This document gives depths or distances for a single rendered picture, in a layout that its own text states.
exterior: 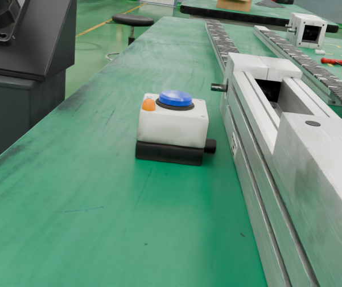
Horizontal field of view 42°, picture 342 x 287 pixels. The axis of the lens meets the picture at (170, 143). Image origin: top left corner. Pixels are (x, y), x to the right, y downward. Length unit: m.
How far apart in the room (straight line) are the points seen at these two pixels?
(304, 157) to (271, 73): 0.40
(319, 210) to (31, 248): 0.22
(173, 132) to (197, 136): 0.03
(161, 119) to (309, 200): 0.28
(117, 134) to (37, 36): 0.33
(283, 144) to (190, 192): 0.17
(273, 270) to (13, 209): 0.23
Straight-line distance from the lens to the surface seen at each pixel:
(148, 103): 0.51
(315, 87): 1.01
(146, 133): 0.52
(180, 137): 0.52
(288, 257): 0.31
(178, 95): 0.54
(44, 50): 0.85
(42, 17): 0.89
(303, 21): 1.63
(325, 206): 0.25
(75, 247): 0.38
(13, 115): 0.84
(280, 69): 0.68
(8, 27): 0.88
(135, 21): 3.68
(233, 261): 0.38
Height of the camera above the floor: 1.00
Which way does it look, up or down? 22 degrees down
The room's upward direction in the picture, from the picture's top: 7 degrees clockwise
